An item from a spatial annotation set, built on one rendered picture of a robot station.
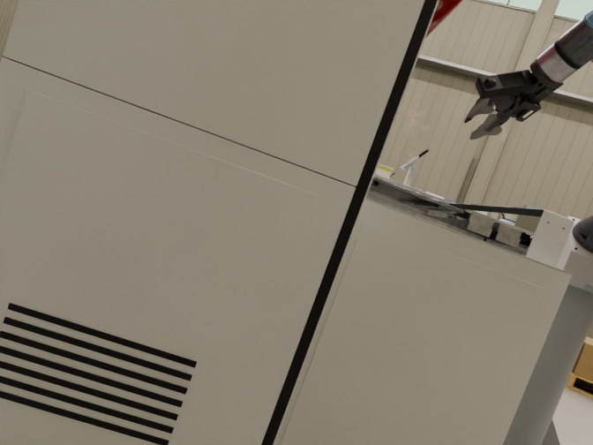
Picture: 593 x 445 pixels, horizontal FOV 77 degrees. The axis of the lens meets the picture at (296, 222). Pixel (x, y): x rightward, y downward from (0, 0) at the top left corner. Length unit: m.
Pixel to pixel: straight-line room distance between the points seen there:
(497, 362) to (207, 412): 0.73
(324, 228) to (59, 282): 0.50
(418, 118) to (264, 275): 7.72
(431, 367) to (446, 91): 7.72
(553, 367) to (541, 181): 7.10
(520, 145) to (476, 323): 7.57
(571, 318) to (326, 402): 0.92
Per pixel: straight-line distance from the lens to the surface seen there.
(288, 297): 0.74
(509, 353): 1.17
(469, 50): 8.91
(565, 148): 8.80
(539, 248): 1.22
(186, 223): 0.73
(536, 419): 1.67
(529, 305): 1.16
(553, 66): 1.00
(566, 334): 1.61
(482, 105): 1.08
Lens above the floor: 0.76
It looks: 3 degrees down
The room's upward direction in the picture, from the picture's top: 20 degrees clockwise
